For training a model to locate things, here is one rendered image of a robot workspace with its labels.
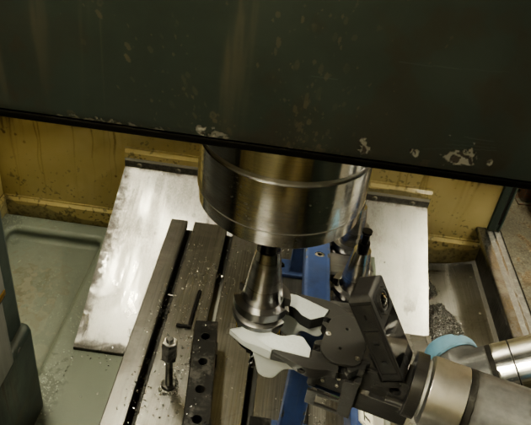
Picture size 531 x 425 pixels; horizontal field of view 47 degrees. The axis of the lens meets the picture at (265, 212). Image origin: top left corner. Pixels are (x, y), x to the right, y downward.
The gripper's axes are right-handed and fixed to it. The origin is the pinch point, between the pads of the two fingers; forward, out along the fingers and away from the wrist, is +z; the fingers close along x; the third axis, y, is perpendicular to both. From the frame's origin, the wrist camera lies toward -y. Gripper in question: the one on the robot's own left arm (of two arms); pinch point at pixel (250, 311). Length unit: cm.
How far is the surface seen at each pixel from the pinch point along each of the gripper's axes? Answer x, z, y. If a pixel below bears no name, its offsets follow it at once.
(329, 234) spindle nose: -4.7, -7.3, -17.4
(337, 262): 27.7, -5.3, 12.4
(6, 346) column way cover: 8, 46, 39
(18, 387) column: 11, 48, 55
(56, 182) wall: 79, 88, 61
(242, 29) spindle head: -12.9, -0.3, -36.7
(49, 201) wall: 78, 91, 68
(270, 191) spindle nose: -7.8, -2.2, -22.2
